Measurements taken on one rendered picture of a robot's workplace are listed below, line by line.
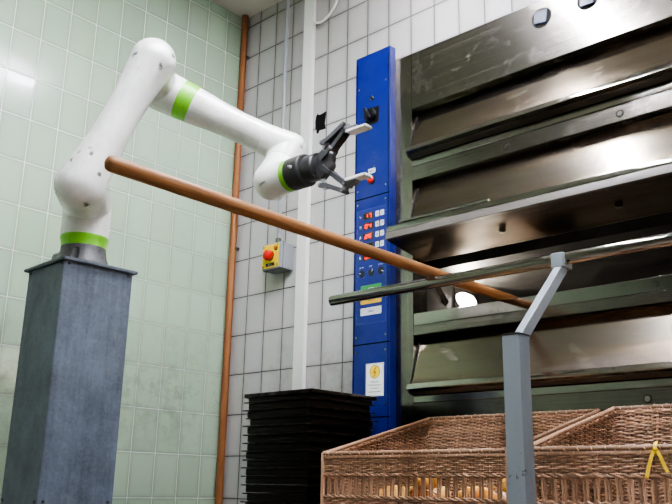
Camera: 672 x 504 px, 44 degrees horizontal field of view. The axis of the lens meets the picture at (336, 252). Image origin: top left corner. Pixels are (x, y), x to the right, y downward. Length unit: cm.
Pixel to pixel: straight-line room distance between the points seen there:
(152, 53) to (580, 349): 139
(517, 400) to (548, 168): 98
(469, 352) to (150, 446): 118
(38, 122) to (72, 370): 106
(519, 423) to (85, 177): 121
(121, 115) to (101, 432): 82
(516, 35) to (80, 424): 171
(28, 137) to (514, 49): 160
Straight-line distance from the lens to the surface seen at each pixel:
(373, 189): 281
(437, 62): 286
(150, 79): 229
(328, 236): 184
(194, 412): 312
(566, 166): 245
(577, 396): 230
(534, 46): 266
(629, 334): 227
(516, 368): 169
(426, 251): 262
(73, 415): 218
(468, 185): 262
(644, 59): 246
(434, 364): 255
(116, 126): 224
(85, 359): 220
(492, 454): 186
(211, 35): 357
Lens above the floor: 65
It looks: 16 degrees up
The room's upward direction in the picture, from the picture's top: 1 degrees clockwise
